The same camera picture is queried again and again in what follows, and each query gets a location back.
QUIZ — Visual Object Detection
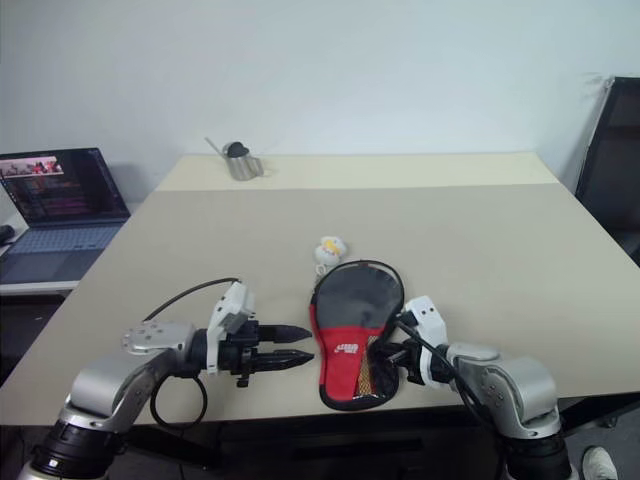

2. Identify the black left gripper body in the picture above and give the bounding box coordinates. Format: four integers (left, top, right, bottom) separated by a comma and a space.
219, 321, 262, 389

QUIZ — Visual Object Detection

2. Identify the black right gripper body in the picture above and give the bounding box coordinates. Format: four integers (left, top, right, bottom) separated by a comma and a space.
386, 336, 427, 386

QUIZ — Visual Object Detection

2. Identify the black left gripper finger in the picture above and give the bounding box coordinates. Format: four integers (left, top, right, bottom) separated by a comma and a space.
258, 324, 309, 346
258, 349, 316, 374

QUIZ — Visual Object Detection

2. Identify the black red paddle case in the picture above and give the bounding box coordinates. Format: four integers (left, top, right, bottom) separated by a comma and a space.
307, 258, 406, 413

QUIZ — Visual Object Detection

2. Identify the black red table tennis paddle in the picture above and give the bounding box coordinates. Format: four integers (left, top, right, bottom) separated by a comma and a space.
315, 264, 403, 399

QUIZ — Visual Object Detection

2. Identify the white shoe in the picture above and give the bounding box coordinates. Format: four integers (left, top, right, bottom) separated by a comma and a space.
581, 445, 619, 480

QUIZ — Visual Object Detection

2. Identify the white side table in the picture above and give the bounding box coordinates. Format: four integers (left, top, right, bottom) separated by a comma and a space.
0, 208, 142, 297

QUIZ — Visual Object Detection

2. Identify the open blue laptop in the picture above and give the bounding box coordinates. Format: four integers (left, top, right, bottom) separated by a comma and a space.
0, 146, 133, 284

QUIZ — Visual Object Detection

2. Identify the black office chair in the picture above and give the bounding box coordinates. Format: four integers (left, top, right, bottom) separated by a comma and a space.
559, 75, 640, 429

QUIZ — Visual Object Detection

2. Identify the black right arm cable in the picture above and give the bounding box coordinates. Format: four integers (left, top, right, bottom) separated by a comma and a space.
394, 310, 502, 437

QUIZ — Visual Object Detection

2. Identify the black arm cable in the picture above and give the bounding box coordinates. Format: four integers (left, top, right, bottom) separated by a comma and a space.
143, 276, 242, 427
394, 310, 502, 437

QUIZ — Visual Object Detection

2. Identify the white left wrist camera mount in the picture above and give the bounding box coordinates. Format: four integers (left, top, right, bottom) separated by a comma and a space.
206, 281, 257, 375

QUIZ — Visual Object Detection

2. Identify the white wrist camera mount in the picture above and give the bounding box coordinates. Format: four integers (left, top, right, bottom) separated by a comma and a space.
206, 281, 257, 375
399, 295, 448, 389

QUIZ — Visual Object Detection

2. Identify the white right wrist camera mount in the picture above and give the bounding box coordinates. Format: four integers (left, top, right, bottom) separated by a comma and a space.
399, 295, 448, 389

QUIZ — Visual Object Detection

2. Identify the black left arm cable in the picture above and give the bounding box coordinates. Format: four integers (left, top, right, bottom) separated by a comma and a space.
143, 276, 242, 427

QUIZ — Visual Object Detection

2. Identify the black table frame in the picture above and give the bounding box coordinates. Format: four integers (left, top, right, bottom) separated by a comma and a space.
118, 423, 502, 472

